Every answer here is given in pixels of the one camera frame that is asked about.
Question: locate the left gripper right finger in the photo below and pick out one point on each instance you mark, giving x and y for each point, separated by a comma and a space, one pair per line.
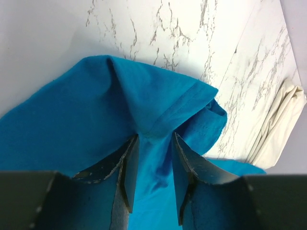
190, 170

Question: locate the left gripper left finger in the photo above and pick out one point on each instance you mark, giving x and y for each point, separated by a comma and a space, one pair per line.
112, 183

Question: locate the blue t-shirt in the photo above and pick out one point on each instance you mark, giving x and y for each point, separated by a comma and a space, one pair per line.
91, 111

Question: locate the folded cream t-shirt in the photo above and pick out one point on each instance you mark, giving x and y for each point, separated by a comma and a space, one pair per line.
275, 131

